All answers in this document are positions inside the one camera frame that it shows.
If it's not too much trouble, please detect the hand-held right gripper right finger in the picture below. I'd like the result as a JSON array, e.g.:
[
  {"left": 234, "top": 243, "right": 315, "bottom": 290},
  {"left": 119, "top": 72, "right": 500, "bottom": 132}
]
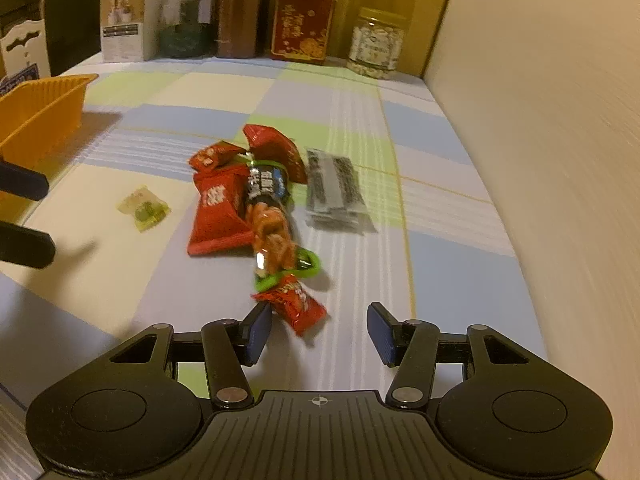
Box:
[{"left": 366, "top": 302, "right": 536, "bottom": 408}]

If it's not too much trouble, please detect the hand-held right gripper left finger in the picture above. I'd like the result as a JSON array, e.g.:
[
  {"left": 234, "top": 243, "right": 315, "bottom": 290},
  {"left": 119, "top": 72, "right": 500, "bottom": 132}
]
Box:
[{"left": 107, "top": 305, "right": 273, "bottom": 411}]

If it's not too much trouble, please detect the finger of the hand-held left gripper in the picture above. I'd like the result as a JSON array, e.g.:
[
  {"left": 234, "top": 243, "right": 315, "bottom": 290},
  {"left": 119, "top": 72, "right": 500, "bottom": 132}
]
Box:
[
  {"left": 0, "top": 221, "right": 57, "bottom": 269},
  {"left": 0, "top": 159, "right": 50, "bottom": 202}
]

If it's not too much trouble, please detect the red twist-wrapped candy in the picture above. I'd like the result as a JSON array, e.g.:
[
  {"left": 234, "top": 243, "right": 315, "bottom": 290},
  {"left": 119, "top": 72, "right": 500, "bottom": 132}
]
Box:
[{"left": 250, "top": 275, "right": 328, "bottom": 338}]

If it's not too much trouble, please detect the orange plastic tray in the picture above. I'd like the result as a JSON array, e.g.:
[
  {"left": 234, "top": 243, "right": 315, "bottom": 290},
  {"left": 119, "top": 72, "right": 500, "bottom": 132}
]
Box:
[{"left": 0, "top": 73, "right": 100, "bottom": 198}]

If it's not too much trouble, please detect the long black green-edged snack packet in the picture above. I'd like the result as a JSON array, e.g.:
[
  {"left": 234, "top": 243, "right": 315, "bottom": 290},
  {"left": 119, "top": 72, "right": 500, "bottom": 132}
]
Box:
[{"left": 242, "top": 157, "right": 322, "bottom": 292}]

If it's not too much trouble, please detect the yellow-green candy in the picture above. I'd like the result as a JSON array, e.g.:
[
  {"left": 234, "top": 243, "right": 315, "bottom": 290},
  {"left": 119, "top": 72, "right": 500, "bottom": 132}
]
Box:
[{"left": 117, "top": 185, "right": 172, "bottom": 233}]

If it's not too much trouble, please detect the large red snack packet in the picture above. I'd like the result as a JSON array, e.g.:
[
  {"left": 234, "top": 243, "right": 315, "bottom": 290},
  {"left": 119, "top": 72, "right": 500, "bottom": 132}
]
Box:
[{"left": 187, "top": 167, "right": 256, "bottom": 257}]

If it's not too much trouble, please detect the clear silver snack packet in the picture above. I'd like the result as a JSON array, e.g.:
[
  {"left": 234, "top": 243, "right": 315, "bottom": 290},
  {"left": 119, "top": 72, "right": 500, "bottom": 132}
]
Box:
[{"left": 304, "top": 147, "right": 378, "bottom": 236}]

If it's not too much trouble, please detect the small red snack packet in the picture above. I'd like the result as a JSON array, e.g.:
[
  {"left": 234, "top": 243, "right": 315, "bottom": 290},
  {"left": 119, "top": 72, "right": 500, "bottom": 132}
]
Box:
[{"left": 188, "top": 140, "right": 248, "bottom": 171}]

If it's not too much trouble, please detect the dark red snack packet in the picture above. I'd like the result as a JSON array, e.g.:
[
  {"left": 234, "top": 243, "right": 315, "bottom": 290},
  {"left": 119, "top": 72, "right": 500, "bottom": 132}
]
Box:
[{"left": 242, "top": 124, "right": 308, "bottom": 185}]

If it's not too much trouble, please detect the blue printed carton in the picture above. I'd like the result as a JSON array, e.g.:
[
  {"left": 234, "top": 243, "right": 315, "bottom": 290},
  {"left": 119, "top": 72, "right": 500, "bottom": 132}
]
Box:
[{"left": 0, "top": 64, "right": 40, "bottom": 97}]

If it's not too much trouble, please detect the white carved chair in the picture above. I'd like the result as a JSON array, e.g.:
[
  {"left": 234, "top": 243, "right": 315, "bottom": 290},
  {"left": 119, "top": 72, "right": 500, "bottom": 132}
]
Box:
[{"left": 0, "top": 19, "right": 51, "bottom": 81}]

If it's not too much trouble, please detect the black chair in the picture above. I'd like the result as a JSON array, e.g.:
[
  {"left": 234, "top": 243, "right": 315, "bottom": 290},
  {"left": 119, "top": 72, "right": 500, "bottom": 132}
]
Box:
[{"left": 44, "top": 0, "right": 153, "bottom": 76}]

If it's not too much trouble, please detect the white cardboard box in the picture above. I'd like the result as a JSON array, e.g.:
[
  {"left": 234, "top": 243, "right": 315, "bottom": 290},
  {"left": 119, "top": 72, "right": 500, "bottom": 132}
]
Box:
[{"left": 100, "top": 0, "right": 177, "bottom": 63}]

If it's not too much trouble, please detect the glass jar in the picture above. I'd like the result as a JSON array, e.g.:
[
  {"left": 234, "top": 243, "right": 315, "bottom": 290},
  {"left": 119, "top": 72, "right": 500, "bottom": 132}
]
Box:
[{"left": 157, "top": 0, "right": 217, "bottom": 59}]

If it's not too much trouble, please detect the brown metal canister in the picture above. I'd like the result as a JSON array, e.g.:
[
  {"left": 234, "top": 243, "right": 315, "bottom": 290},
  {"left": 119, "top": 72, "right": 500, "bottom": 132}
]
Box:
[{"left": 215, "top": 0, "right": 273, "bottom": 58}]

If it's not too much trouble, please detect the clear plastic jar yellow lid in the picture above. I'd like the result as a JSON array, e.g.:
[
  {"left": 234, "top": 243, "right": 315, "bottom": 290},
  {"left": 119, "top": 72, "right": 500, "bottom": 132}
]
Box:
[{"left": 346, "top": 7, "right": 408, "bottom": 81}]

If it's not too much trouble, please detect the red gift box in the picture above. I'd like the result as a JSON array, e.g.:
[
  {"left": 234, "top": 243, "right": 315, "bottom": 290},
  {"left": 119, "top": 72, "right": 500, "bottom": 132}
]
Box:
[{"left": 271, "top": 0, "right": 336, "bottom": 65}]

